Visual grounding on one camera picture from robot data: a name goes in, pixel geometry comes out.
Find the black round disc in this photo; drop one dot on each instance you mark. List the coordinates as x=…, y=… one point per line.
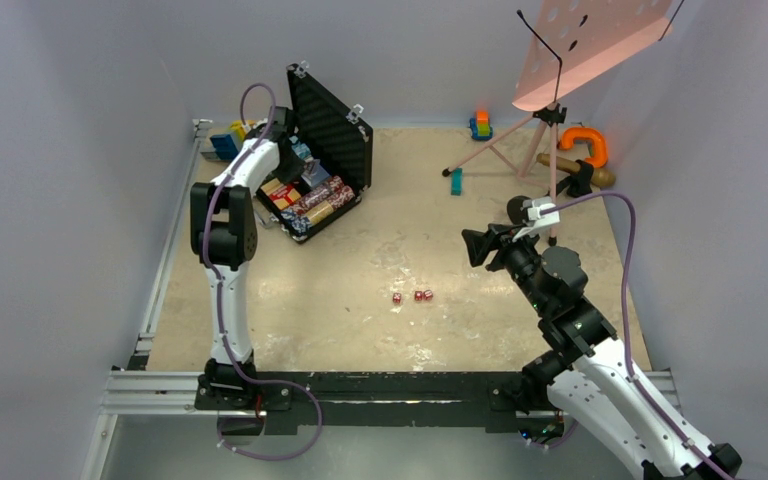
x=517, y=210

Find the teal block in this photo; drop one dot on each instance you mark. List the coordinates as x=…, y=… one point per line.
x=456, y=182

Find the red 100 chip stack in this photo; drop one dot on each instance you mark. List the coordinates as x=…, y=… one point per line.
x=341, y=197

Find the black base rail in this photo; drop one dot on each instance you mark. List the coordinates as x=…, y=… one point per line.
x=282, y=402

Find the black poker chip case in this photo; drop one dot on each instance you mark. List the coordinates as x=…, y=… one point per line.
x=322, y=127

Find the wooden rolling pin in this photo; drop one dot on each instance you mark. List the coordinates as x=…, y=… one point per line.
x=598, y=176

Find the yellow 50 chip stack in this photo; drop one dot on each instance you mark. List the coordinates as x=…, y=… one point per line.
x=318, y=213

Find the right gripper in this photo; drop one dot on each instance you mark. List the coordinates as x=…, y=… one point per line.
x=479, y=244

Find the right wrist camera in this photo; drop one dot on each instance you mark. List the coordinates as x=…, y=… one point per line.
x=543, y=216

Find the blue white chip stack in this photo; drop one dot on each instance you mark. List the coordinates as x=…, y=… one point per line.
x=300, y=224

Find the blue card deck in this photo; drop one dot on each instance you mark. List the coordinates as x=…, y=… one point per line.
x=314, y=173

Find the red Texas Hold'em card deck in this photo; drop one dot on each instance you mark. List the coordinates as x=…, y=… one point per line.
x=280, y=195

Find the purple chip stack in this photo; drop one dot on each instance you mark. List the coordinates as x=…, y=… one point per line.
x=317, y=195

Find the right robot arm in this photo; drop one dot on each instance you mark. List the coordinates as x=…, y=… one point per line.
x=586, y=372

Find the pink music stand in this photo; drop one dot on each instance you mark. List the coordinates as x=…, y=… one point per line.
x=572, y=43

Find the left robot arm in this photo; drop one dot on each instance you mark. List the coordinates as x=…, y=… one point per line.
x=224, y=237

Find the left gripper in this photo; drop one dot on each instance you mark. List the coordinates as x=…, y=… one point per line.
x=294, y=171

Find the blue yellow lego bricks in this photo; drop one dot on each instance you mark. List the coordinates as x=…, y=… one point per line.
x=228, y=144

